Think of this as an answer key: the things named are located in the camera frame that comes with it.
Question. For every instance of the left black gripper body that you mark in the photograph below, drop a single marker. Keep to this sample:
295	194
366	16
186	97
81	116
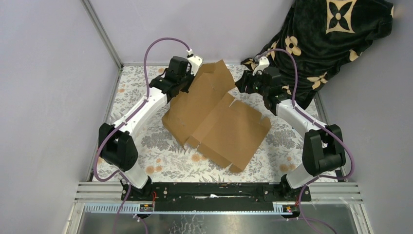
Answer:
184	82

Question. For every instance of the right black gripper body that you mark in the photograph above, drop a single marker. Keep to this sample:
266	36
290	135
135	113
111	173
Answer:
254	84

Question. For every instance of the brown cardboard box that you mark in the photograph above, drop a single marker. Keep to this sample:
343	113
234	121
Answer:
209	119

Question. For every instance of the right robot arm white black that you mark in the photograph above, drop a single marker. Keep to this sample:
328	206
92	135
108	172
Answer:
322	148

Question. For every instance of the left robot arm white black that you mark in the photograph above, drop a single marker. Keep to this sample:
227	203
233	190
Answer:
116	144

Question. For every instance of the black floral blanket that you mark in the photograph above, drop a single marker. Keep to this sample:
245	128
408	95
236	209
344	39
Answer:
318	37

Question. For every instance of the floral patterned table mat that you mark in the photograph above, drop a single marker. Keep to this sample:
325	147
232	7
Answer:
165	160

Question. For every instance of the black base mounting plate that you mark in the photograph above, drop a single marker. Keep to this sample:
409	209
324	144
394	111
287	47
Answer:
214	197

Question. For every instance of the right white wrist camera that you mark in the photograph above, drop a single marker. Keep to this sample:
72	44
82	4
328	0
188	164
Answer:
263	63

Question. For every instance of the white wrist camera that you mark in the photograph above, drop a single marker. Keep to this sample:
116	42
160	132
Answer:
195	62
263	63

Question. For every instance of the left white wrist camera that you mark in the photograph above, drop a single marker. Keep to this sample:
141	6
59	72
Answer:
195	62

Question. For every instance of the aluminium frame rail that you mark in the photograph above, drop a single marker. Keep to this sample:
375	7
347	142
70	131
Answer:
320	192

